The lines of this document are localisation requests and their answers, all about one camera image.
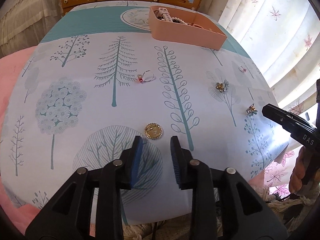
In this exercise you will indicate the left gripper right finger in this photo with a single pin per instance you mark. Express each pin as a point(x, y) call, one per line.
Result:
point(185, 173)

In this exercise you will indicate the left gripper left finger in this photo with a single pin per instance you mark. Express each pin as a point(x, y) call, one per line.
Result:
point(131, 161)

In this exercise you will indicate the pink strap smart watch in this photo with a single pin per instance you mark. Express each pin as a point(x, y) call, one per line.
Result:
point(163, 14)

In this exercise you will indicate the right hand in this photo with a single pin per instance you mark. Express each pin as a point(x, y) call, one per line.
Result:
point(298, 173)

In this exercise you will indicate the round gold brooch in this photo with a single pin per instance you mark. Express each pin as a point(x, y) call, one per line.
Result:
point(153, 131)

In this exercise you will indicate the small gold flower earring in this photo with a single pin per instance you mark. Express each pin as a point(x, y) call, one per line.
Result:
point(251, 110)

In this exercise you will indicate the printed tree tablecloth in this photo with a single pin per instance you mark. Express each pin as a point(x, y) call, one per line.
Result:
point(213, 126)

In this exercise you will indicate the floral white curtain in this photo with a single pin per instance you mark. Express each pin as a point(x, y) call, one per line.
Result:
point(282, 39)

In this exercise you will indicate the pink plastic storage box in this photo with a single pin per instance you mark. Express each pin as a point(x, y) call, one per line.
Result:
point(188, 27)

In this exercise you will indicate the lace covered cabinet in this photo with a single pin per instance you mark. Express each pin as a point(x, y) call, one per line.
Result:
point(24, 23)

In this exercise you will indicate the silver ring red stone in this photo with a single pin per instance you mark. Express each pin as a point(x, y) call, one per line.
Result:
point(147, 76)

